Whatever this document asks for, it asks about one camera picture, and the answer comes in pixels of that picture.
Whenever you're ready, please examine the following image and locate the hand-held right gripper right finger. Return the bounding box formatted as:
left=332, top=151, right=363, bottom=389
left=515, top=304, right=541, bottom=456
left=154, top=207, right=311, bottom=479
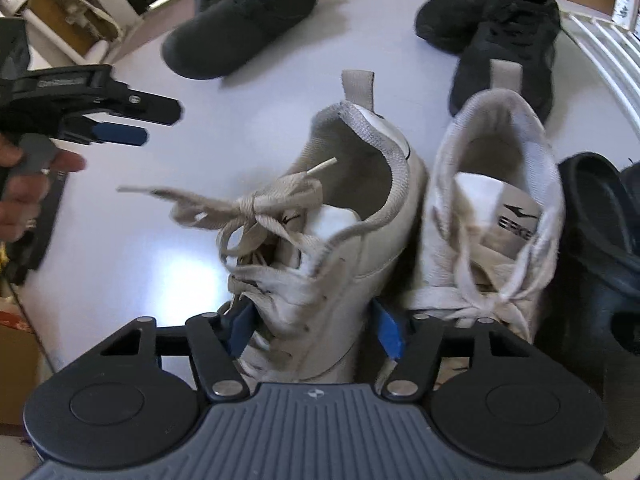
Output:
left=372, top=300, right=531, bottom=402

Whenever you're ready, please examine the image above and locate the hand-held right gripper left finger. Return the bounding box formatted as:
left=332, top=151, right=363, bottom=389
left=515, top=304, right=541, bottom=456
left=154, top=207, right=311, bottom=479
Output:
left=97, top=302, right=258, bottom=403

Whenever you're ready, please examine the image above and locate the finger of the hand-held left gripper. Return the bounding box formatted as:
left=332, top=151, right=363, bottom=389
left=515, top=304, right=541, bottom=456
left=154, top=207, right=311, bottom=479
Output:
left=60, top=120, right=151, bottom=147
left=111, top=81, right=183, bottom=126

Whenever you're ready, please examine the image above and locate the white printed sneaker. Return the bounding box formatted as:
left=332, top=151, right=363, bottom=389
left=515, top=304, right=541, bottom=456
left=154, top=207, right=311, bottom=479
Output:
left=116, top=70, right=429, bottom=386
left=375, top=58, right=567, bottom=391

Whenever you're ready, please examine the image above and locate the black strap rubber clog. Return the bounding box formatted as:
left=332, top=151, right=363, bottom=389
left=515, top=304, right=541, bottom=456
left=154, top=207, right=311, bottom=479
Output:
left=619, top=157, right=640, bottom=246
left=536, top=152, right=640, bottom=476

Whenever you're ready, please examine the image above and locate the black lace-up sneaker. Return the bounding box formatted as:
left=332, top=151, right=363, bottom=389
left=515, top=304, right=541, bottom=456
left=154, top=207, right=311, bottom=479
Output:
left=415, top=0, right=561, bottom=56
left=446, top=10, right=560, bottom=123

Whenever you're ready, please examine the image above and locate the person's left hand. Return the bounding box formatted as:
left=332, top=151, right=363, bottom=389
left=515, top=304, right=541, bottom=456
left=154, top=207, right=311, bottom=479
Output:
left=0, top=132, right=86, bottom=243

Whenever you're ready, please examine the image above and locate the white standing fan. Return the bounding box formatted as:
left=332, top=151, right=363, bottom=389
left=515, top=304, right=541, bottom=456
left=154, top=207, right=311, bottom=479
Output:
left=0, top=0, right=108, bottom=63

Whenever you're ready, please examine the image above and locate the flat brown cardboard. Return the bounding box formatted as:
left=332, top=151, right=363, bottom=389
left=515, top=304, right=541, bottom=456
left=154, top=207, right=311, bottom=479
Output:
left=0, top=310, right=42, bottom=428

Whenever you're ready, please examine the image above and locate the white label bottle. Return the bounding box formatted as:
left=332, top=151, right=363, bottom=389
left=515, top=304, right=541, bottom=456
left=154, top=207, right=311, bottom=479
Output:
left=612, top=0, right=635, bottom=27

